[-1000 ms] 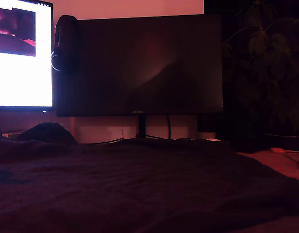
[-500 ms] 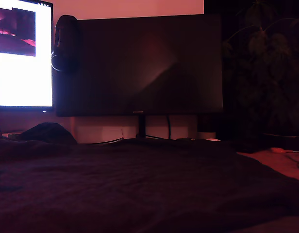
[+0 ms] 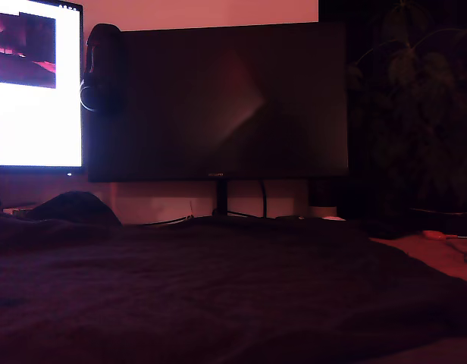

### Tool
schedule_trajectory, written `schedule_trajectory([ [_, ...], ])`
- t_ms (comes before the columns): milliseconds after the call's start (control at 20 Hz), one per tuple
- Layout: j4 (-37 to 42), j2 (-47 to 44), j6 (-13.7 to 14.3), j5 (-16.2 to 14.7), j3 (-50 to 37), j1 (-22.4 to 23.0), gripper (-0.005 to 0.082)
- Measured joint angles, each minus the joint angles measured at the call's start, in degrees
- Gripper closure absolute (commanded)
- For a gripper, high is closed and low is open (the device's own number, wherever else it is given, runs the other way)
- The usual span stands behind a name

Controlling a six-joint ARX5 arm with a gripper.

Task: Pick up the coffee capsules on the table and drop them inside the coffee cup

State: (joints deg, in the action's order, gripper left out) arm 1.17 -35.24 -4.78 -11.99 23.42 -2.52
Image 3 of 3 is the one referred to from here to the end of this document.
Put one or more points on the dark computer monitor with stand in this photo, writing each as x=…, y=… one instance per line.
x=233, y=113

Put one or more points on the dark table cloth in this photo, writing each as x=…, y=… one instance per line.
x=256, y=303

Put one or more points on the black headphones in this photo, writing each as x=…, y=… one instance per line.
x=104, y=57

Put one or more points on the lit computer monitor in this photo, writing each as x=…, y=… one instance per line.
x=36, y=125

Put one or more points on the large leafy house plant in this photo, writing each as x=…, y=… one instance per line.
x=408, y=64

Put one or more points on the dark planter box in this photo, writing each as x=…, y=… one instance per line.
x=446, y=220

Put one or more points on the white box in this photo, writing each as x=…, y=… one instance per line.
x=13, y=209

